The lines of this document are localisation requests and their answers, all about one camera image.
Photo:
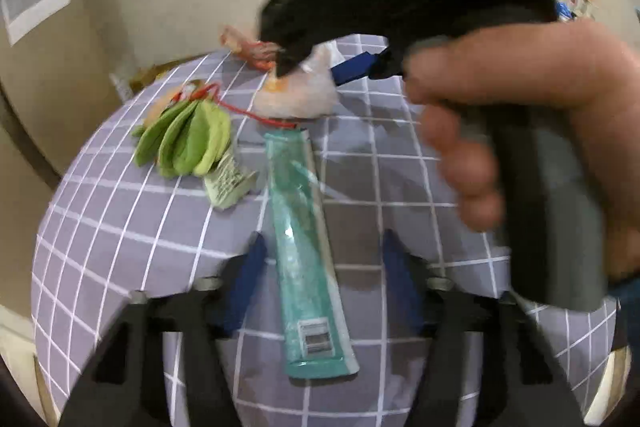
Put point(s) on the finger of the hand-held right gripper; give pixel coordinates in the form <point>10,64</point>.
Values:
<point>286,57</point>
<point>352,68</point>

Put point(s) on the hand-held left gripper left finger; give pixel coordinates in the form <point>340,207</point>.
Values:
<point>245,287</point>

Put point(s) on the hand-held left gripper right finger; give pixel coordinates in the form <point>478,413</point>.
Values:
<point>400,287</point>

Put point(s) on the clear orange tinted plastic bag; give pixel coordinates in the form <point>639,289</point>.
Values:
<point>297,94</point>

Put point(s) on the teal toothpaste tube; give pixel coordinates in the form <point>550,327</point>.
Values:
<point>300,247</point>

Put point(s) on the person's right hand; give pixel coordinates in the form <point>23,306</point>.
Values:
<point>575,72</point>

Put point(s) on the orange red crumpled wrapper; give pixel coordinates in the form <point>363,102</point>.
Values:
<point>245,44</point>

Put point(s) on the white green printed wrapper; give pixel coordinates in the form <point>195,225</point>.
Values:
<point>227,182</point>

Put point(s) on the green leaf shaped packets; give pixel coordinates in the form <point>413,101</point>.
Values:
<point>187,139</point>

